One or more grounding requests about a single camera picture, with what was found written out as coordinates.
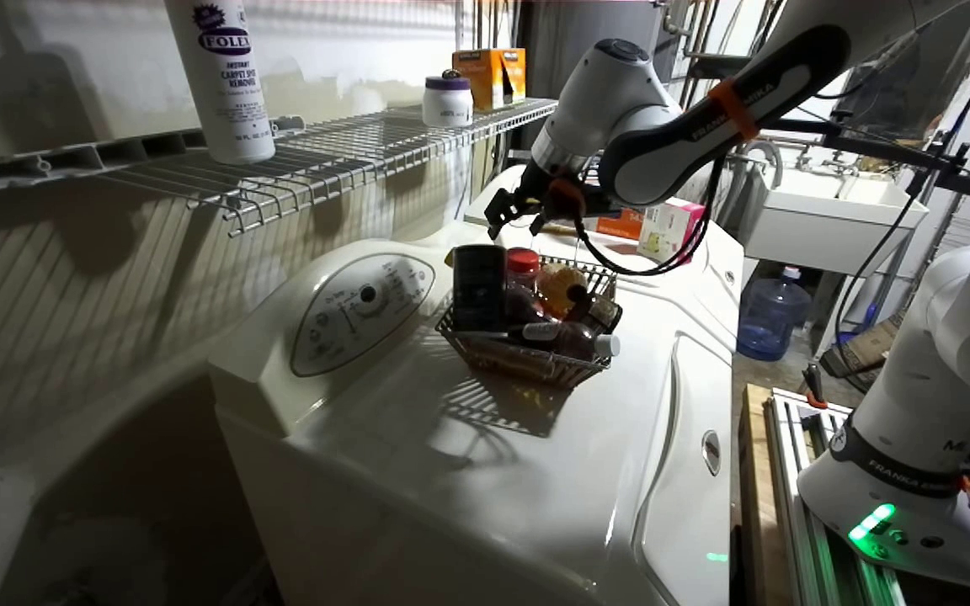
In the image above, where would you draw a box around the blue water jug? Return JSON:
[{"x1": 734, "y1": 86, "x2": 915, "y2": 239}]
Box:
[{"x1": 735, "y1": 265, "x2": 813, "y2": 364}]

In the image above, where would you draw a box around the tap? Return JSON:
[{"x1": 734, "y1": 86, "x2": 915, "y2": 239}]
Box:
[{"x1": 795, "y1": 145, "x2": 866, "y2": 179}]

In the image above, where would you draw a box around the white utility sink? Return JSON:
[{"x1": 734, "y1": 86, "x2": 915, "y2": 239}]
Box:
[{"x1": 741, "y1": 167, "x2": 930, "y2": 278}]

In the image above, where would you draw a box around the white spray can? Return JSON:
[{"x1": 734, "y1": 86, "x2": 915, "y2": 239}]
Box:
[{"x1": 164, "y1": 0, "x2": 277, "y2": 166}]

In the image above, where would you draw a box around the flat orange box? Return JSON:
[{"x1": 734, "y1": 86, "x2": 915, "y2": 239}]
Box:
[{"x1": 594, "y1": 208, "x2": 646, "y2": 242}]

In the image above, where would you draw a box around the bottle with red lid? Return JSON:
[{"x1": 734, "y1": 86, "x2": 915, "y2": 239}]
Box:
[{"x1": 505, "y1": 247, "x2": 543, "y2": 326}]

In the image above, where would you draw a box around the washing machine lid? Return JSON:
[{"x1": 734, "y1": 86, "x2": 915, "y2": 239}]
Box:
[{"x1": 632, "y1": 332, "x2": 735, "y2": 606}]

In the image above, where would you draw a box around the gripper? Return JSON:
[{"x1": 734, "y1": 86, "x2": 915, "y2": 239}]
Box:
[{"x1": 484, "y1": 167, "x2": 597, "y2": 242}]

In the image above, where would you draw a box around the pink and white box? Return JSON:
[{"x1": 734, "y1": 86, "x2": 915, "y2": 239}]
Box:
[{"x1": 637, "y1": 198, "x2": 706, "y2": 264}]

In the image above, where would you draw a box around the black can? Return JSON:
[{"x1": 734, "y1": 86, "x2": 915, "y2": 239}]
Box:
[{"x1": 451, "y1": 244, "x2": 509, "y2": 334}]

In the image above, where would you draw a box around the wire basket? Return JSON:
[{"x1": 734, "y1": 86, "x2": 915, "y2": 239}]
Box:
[{"x1": 435, "y1": 252, "x2": 623, "y2": 391}]

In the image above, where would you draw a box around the white wire rack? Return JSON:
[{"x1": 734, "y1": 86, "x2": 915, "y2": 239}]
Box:
[{"x1": 0, "y1": 98, "x2": 560, "y2": 237}]

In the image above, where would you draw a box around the small dark bottle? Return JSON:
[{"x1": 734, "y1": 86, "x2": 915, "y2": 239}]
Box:
[{"x1": 568, "y1": 294, "x2": 622, "y2": 334}]

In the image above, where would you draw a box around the round orange bottle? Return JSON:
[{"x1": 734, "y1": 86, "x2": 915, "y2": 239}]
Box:
[{"x1": 539, "y1": 262, "x2": 589, "y2": 318}]

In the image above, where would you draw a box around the orange container box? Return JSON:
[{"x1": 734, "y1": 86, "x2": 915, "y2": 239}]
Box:
[{"x1": 451, "y1": 47, "x2": 528, "y2": 113}]

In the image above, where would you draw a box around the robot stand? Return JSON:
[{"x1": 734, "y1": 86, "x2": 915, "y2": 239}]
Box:
[{"x1": 738, "y1": 383, "x2": 970, "y2": 606}]

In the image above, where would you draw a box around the cardboard piece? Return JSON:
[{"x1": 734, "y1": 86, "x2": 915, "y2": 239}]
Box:
[{"x1": 820, "y1": 310, "x2": 909, "y2": 381}]

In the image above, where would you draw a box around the dark bottle with white cap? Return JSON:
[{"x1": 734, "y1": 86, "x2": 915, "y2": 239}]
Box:
[{"x1": 522, "y1": 322, "x2": 621, "y2": 362}]

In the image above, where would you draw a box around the white jar with purple lid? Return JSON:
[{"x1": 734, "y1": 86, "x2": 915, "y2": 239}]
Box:
[{"x1": 422, "y1": 69, "x2": 476, "y2": 130}]

